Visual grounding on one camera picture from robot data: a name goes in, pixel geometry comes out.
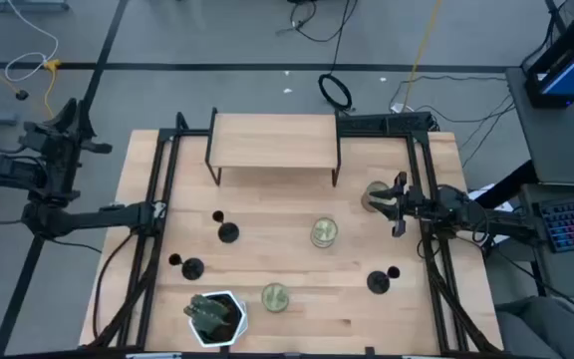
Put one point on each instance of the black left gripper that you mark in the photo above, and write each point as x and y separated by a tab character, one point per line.
60	144

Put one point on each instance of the black power strip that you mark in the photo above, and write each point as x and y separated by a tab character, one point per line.
391	122

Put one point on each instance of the wooden shelf riser black legs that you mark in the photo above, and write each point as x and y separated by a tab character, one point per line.
272	142

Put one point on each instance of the green cactus plant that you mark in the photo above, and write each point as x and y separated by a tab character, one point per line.
202	309

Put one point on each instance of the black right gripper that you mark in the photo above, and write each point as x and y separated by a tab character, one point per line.
412	205

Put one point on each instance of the black aluminium table frame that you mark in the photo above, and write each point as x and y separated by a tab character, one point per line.
187	132

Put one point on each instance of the backlit black keyboard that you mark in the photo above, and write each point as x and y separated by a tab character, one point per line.
573	224

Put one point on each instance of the grey desk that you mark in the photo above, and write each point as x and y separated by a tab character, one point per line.
566	271
556	144

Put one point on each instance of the white hexagonal plant pot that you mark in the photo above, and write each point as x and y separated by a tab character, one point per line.
241	319

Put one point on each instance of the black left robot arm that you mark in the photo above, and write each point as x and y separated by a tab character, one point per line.
97	217

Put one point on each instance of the person's leg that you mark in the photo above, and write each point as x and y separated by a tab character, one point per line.
541	329

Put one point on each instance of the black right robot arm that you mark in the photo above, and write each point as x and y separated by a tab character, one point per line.
466	209

